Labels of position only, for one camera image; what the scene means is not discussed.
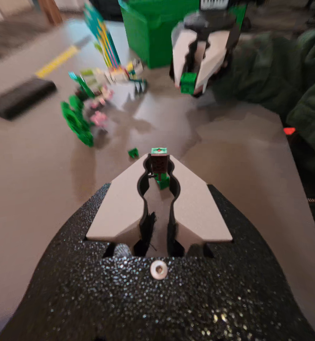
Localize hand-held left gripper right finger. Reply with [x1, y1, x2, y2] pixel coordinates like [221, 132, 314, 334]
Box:
[167, 155, 233, 257]

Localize green plastic bin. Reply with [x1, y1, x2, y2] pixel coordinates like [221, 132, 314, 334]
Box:
[119, 0, 247, 69]

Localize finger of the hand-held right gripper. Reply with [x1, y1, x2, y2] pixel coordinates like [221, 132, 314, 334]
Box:
[170, 28, 200, 90]
[195, 30, 234, 94]

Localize colourful lego peacock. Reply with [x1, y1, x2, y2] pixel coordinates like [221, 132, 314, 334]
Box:
[68, 2, 148, 94]

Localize black bar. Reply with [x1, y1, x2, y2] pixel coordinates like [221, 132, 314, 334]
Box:
[0, 77, 57, 120]

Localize green lego brick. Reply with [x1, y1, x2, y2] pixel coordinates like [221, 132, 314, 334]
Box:
[180, 72, 198, 95]

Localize pink lego flower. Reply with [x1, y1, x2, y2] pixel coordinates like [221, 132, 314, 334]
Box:
[90, 110, 108, 128]
[89, 88, 114, 107]

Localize wooden post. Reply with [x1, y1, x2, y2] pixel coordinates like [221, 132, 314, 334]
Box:
[38, 0, 63, 26]

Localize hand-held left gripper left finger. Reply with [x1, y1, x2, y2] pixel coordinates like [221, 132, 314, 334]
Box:
[86, 153, 157, 256]

